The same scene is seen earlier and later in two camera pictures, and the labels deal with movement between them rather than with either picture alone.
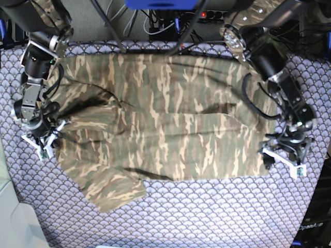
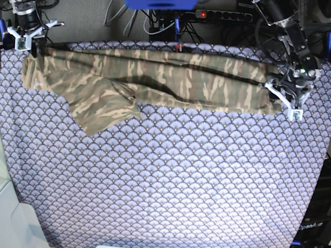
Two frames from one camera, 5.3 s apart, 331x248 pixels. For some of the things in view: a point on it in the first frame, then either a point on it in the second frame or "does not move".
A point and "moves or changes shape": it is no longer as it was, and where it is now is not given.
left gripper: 39,118 -> 38,48
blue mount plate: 161,4 does not move
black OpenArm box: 316,231 does not move
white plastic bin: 19,227 does not move
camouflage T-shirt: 133,118 moves or changes shape
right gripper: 291,137 -> 292,82
